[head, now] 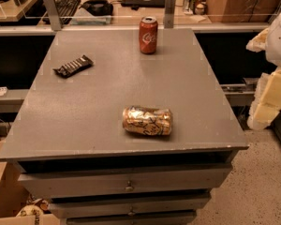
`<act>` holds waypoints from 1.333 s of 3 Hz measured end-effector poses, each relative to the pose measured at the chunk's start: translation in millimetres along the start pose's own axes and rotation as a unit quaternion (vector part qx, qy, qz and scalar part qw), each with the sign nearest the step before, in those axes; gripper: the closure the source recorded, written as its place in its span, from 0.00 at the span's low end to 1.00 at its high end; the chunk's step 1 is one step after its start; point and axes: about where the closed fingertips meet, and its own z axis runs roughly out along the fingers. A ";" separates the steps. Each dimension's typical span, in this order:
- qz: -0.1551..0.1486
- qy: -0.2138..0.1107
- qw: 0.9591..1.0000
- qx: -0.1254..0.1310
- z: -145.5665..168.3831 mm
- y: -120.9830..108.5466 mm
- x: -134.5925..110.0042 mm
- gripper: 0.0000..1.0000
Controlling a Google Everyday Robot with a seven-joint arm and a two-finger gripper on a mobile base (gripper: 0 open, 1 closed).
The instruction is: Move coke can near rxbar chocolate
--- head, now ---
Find drawer knob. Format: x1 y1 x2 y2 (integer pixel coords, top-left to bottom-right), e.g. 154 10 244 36
127 207 136 217
125 181 134 192

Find grey drawer cabinet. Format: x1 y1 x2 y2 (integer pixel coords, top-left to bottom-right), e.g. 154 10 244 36
0 29 246 225

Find black laptop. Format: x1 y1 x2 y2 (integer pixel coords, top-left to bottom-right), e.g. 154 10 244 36
121 0 165 8

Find grey metal bracket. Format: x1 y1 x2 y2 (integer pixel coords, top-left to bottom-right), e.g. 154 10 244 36
164 0 176 28
43 0 62 31

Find gold crushed soda can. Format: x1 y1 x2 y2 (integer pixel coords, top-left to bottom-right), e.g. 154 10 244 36
122 106 173 136

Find chocolate rxbar wrapper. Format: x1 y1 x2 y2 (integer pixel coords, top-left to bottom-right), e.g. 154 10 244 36
53 55 94 79

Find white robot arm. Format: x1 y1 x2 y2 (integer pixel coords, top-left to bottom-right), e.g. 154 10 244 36
246 12 281 130

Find brown cardboard box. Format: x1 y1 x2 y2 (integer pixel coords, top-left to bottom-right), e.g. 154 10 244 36
207 0 281 23

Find red coke can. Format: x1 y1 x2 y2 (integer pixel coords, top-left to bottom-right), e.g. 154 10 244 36
139 16 158 54

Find middle grey metal bracket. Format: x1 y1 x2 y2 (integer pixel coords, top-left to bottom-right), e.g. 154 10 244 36
164 0 176 28

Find top drawer knob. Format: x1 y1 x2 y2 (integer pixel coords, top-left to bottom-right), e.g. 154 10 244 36
125 181 134 192

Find black headphones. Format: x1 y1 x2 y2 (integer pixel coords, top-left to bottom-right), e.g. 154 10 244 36
81 0 113 16

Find black keyboard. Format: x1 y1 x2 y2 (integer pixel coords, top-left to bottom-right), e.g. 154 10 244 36
50 0 81 24

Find left grey metal bracket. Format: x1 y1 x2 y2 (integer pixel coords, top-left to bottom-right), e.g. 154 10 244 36
43 0 62 31

